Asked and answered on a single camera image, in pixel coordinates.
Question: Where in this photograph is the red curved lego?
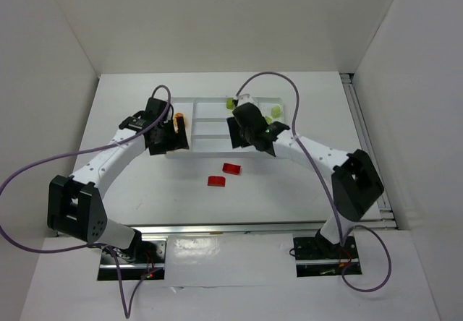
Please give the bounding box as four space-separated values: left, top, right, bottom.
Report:
207 176 226 187

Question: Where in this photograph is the red rectangular lego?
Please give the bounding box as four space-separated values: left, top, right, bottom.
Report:
222 163 242 175

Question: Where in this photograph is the yellow oval lego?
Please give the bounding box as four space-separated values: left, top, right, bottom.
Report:
173 112 186 134

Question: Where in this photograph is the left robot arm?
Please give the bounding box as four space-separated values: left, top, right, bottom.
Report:
47 98 189 262

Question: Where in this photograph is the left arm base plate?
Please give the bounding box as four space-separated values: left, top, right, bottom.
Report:
90 238 167 281

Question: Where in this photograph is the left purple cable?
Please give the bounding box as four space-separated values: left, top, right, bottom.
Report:
0 85 173 318

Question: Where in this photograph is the front aluminium rail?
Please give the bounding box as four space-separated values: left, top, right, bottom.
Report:
56 219 399 239

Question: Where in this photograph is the small green lego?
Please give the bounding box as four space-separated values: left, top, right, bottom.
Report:
226 98 237 111

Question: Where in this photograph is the light green tall lego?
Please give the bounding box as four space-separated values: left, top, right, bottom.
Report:
271 106 282 119

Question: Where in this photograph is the aluminium rail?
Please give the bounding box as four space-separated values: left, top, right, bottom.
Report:
56 219 399 239
339 72 395 221

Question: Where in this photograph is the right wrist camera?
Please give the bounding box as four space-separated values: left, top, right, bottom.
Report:
233 94 258 108

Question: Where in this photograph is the white divided sorting tray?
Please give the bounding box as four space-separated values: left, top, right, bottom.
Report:
165 97 270 159

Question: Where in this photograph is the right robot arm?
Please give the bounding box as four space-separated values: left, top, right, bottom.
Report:
226 103 384 246

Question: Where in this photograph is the right side aluminium rail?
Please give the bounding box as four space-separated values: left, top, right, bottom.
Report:
339 72 395 221

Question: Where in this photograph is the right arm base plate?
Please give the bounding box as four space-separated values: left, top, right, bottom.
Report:
289 236 362 278

